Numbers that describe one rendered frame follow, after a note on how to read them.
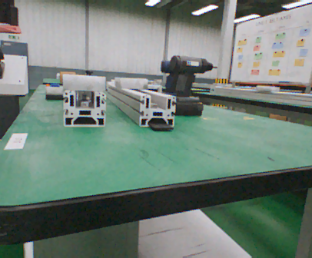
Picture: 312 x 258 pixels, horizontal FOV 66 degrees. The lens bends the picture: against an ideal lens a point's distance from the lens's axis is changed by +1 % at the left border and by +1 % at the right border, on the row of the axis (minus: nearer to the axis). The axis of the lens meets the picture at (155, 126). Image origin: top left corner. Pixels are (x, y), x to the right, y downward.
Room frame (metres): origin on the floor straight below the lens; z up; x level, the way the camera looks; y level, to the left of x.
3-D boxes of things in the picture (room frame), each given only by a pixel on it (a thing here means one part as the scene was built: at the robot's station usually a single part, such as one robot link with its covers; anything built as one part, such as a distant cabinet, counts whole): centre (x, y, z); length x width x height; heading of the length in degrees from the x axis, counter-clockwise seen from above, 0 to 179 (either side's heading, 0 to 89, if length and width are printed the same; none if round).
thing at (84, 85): (0.73, 0.22, 0.87); 0.16 x 0.11 x 0.07; 18
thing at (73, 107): (0.97, 0.30, 0.82); 0.80 x 0.10 x 0.09; 18
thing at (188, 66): (0.94, -0.14, 0.89); 0.20 x 0.08 x 0.22; 113
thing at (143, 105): (1.02, 0.12, 0.82); 0.80 x 0.10 x 0.09; 18
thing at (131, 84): (1.02, 0.12, 0.87); 0.16 x 0.11 x 0.07; 18
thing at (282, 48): (3.82, -1.67, 0.97); 1.50 x 0.50 x 1.95; 24
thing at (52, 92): (1.20, 0.50, 0.81); 0.10 x 0.08 x 0.06; 108
